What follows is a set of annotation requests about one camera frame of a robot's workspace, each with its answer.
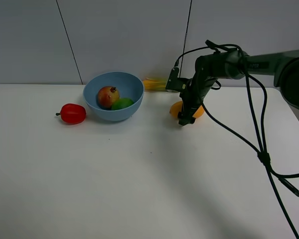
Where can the red bell pepper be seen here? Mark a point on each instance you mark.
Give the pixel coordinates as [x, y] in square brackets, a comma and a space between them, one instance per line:
[72, 113]

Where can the green lime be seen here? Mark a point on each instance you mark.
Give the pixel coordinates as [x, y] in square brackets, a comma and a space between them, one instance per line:
[122, 103]

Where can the red pomegranate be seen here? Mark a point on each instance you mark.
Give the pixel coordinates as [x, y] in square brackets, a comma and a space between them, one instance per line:
[107, 96]

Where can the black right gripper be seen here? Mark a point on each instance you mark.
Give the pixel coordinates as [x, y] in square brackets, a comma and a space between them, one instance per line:
[192, 97]

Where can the green zucchini with yellow flower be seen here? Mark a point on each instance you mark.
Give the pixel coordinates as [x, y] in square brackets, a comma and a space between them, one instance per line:
[155, 84]

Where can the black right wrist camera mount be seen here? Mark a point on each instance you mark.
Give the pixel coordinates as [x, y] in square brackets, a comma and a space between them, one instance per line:
[175, 83]

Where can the blue plastic bowl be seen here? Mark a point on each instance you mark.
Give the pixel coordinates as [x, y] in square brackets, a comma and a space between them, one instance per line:
[128, 85]

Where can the orange yellow mango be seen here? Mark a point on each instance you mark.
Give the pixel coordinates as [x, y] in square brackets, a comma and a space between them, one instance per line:
[177, 107]

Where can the dark green right robot arm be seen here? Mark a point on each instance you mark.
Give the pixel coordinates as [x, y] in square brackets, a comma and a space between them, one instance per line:
[231, 63]

